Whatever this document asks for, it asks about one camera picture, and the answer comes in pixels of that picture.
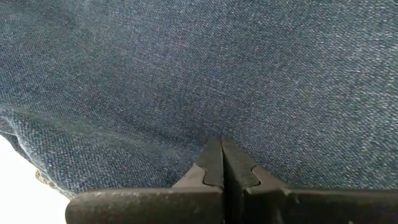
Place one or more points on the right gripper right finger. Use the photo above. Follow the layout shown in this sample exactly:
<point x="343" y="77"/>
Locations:
<point x="311" y="207"/>

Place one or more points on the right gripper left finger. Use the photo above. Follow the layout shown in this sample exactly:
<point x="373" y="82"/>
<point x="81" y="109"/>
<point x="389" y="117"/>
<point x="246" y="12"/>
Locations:
<point x="140" y="207"/>

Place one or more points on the dark denim jeans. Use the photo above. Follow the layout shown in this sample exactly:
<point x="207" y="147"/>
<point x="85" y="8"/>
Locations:
<point x="199" y="77"/>

